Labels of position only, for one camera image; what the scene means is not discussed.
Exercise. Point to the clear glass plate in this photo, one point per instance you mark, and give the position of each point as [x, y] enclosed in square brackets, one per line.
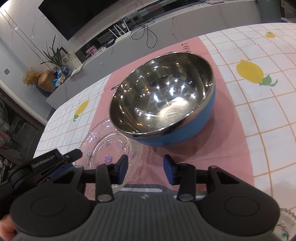
[104, 144]
[285, 228]

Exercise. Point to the person's hand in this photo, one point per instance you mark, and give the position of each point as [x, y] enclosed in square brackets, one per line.
[7, 228]

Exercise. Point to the potted plant left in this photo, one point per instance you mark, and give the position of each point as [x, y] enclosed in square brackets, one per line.
[54, 57]

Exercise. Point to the black television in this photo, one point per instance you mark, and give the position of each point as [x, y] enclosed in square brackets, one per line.
[68, 17]

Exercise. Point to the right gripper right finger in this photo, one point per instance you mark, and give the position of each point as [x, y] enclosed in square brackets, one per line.
[183, 175]

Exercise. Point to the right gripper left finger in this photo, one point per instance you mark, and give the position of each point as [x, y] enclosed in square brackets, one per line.
[108, 175]

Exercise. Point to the blue steel bowl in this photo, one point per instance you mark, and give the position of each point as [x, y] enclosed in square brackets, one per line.
[165, 101]

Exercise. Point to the white wifi router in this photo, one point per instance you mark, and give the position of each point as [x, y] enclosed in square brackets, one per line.
[120, 31]

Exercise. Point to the grey trash bin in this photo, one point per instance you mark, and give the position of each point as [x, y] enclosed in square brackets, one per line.
[269, 11]

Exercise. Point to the brown vase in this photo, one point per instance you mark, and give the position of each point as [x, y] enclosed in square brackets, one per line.
[45, 81]

